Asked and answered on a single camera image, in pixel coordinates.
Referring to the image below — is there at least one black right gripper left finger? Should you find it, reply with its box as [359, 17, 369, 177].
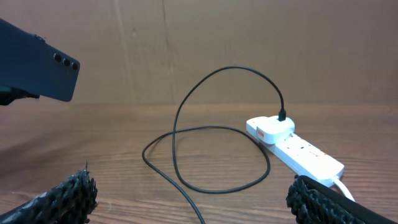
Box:
[1, 169, 98, 224]

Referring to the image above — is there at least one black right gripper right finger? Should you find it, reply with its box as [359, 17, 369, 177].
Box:
[286, 175, 397, 224]

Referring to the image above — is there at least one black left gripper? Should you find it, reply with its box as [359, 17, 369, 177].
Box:
[0, 86, 40, 106]

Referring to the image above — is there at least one Samsung Galaxy smartphone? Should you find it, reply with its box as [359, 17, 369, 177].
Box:
[1, 19, 80, 102]

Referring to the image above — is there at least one black charging cable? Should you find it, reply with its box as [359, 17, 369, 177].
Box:
[142, 65, 287, 224]

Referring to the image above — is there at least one white charger adapter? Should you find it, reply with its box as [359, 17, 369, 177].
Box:
[256, 116, 295, 144]

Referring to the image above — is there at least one white power strip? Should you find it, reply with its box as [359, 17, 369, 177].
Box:
[246, 116, 345, 187]

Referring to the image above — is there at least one white power strip cord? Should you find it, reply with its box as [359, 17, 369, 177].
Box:
[332, 177, 356, 202]

